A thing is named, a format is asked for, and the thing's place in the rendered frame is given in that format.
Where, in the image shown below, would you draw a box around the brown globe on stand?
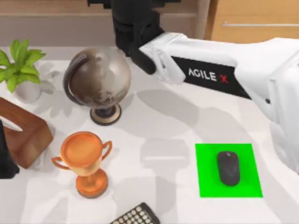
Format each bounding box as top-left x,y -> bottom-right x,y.
62,46 -> 132,126

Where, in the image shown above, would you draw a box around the wooden cupboard door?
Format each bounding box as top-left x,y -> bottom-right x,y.
203,0 -> 299,45

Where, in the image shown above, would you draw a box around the green plant in white pot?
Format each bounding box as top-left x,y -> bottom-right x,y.
0,38 -> 47,104

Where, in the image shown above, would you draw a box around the bronze trophy cup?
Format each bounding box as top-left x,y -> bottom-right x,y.
50,132 -> 113,199

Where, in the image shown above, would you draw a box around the white tissue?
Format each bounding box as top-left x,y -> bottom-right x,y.
0,119 -> 23,133

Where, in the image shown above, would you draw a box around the wooden tissue box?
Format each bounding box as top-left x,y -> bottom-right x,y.
0,97 -> 54,169

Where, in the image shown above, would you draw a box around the green mouse pad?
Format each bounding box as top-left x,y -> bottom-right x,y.
195,143 -> 263,198

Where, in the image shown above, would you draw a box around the black computer mouse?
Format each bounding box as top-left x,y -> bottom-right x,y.
217,151 -> 241,187

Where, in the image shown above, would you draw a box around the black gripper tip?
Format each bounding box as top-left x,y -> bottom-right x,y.
0,120 -> 21,180

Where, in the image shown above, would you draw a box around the black calculator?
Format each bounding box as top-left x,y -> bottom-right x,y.
109,202 -> 161,224

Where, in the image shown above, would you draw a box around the long metal handle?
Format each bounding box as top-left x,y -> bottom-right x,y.
221,21 -> 299,27

